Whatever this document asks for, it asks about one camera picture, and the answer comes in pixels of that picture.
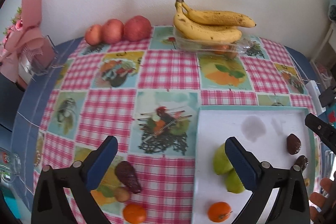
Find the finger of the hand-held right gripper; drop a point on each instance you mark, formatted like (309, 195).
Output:
(321, 128)

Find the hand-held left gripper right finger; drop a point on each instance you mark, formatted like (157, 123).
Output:
(240, 163)

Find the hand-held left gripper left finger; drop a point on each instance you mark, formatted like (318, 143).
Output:
(103, 161)

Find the green apple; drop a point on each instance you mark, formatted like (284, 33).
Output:
(232, 183)
(220, 161)

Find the dark brown avocado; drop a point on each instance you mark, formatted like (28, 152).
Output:
(302, 163)
(127, 176)

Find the dark wrinkled passion fruit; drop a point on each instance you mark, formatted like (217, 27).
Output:
(293, 144)

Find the white tray with teal rim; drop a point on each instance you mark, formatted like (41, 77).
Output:
(270, 145)

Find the large brown round fruit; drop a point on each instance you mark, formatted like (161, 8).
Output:
(122, 194)

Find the orange with stem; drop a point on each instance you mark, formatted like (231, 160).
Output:
(220, 211)

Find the person's right hand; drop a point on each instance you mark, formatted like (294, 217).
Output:
(316, 199)

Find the teal box with red label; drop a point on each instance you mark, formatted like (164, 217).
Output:
(332, 115)

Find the black charger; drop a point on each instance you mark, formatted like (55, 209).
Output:
(328, 96)

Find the white power strip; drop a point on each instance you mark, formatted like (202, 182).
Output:
(313, 92)

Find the white chair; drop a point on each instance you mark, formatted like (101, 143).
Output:
(329, 37)

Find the clear plastic bottle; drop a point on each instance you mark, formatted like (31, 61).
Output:
(10, 166)

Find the pink checked printed tablecloth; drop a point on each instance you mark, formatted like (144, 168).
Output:
(168, 69)

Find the small tangerine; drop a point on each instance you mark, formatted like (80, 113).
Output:
(223, 49)

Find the teal patterned object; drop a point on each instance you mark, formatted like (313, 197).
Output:
(332, 10)

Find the clear acrylic holder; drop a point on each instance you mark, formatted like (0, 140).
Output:
(44, 56)

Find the red apple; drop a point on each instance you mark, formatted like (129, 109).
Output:
(137, 28)
(112, 31)
(93, 34)

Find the clear plastic container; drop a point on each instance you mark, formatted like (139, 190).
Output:
(189, 43)

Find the spotted yellow banana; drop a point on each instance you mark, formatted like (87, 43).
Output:
(223, 18)
(204, 32)

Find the pink wrapped flower bouquet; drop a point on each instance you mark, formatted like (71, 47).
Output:
(29, 37)

